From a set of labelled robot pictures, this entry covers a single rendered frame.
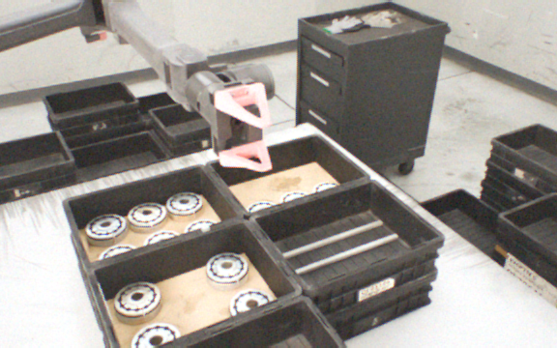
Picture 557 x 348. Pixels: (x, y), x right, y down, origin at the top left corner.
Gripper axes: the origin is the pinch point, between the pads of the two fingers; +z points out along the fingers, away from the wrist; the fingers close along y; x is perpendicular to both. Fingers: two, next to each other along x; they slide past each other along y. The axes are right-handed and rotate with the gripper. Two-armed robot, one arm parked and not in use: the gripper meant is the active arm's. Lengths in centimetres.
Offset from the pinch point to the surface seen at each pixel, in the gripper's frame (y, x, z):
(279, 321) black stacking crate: 56, -13, -18
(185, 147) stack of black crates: 94, -43, -159
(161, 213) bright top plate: 59, -5, -71
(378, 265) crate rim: 53, -39, -19
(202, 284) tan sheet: 62, -5, -42
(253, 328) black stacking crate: 55, -7, -18
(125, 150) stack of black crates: 103, -22, -186
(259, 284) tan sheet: 62, -17, -36
